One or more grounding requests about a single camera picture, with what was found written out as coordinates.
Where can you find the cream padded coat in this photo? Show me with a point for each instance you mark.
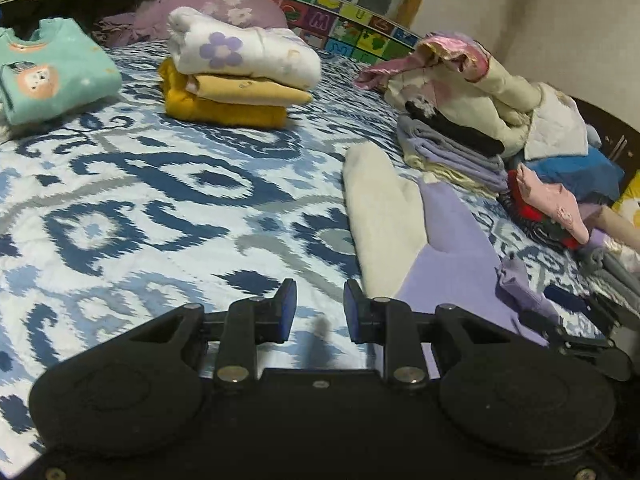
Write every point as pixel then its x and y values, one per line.
pixel 480 105

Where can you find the cream lavender sequin sweatshirt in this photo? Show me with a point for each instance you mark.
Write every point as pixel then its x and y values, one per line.
pixel 380 210

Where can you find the pale yellow folded garment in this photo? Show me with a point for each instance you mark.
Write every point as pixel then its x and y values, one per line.
pixel 450 179

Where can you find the light yellow folded garment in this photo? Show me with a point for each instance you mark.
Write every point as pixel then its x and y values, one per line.
pixel 240 87

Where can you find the mustard yellow sweater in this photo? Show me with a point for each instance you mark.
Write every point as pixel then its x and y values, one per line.
pixel 220 112

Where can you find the mint green sweatshirt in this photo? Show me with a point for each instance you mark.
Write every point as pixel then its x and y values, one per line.
pixel 75 70

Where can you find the blue cloth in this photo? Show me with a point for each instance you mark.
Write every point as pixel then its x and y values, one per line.
pixel 575 175

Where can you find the black striped garment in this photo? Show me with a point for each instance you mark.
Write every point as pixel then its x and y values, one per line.
pixel 540 232

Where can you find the grey garment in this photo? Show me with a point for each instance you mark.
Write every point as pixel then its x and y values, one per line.
pixel 615 270

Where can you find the colourful alphabet play mat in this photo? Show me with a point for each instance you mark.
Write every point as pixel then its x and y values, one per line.
pixel 350 30

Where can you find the dark wooden cabinet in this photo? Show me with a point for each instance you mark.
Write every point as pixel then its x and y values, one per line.
pixel 615 135

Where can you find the white floral padded jacket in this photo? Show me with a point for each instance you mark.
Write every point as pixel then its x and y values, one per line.
pixel 260 60

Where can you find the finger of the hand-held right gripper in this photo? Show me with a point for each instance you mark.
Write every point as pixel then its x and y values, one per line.
pixel 565 297
pixel 590 352

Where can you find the white quilted cloth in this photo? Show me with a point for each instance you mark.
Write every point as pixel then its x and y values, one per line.
pixel 555 130

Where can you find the red garment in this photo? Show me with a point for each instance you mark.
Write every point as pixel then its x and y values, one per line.
pixel 522 200

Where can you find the beige garment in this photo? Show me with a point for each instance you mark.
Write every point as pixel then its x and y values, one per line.
pixel 615 225

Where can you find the dark folding desk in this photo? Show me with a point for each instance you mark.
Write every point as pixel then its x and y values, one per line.
pixel 60 10

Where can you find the black folded sweater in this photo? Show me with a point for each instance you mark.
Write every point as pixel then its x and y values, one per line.
pixel 460 135

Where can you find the pink satin garment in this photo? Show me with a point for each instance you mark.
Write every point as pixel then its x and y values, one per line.
pixel 450 50

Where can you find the purple floral pillow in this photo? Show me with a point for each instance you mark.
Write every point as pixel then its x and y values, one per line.
pixel 175 2

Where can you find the lavender folded sweatshirt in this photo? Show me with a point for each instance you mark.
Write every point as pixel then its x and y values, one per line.
pixel 465 167

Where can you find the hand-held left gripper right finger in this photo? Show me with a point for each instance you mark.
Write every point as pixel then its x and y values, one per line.
pixel 354 310

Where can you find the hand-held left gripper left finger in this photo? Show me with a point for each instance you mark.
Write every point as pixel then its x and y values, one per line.
pixel 285 310

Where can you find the yellow white cloth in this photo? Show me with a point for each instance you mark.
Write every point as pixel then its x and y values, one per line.
pixel 631 205

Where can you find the blue white patterned bedspread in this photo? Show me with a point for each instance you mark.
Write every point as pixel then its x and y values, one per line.
pixel 150 210

